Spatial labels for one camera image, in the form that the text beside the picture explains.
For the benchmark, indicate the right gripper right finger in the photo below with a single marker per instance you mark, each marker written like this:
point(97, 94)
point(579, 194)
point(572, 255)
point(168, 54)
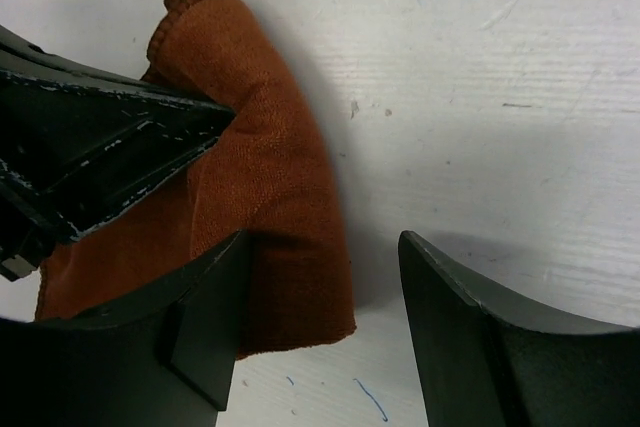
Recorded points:
point(487, 355)

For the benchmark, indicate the brown towel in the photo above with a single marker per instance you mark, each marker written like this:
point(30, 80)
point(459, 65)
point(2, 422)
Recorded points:
point(269, 174)

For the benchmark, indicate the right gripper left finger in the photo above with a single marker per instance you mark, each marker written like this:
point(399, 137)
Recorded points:
point(162, 355)

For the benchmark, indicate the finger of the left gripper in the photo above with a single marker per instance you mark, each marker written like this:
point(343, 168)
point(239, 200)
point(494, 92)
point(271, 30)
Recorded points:
point(81, 146)

